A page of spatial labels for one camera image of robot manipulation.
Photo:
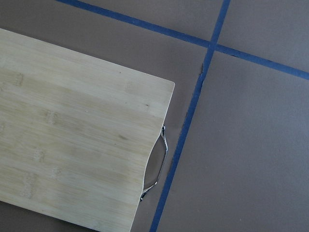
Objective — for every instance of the bamboo cutting board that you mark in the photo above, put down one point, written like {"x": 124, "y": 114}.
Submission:
{"x": 76, "y": 132}

